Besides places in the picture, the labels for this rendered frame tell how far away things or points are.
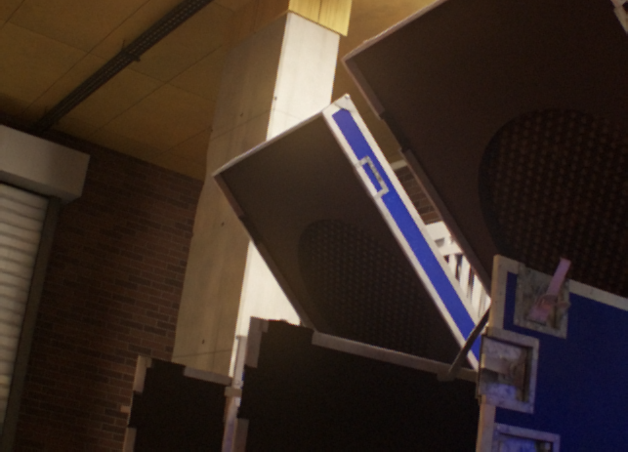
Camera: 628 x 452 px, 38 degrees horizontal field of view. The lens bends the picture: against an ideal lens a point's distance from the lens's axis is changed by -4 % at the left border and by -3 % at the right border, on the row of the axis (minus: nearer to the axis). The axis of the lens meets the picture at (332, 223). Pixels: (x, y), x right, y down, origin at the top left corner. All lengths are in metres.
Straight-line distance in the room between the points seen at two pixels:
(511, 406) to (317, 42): 3.66
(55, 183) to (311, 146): 4.54
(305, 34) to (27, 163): 3.04
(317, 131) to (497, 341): 1.51
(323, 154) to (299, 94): 1.88
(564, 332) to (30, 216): 6.19
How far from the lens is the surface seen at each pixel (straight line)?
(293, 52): 4.89
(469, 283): 4.70
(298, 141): 3.03
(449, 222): 2.67
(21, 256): 7.42
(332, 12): 5.11
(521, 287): 1.59
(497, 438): 1.53
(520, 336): 1.57
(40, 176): 7.33
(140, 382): 3.24
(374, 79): 2.60
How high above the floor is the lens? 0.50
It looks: 18 degrees up
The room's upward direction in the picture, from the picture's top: 8 degrees clockwise
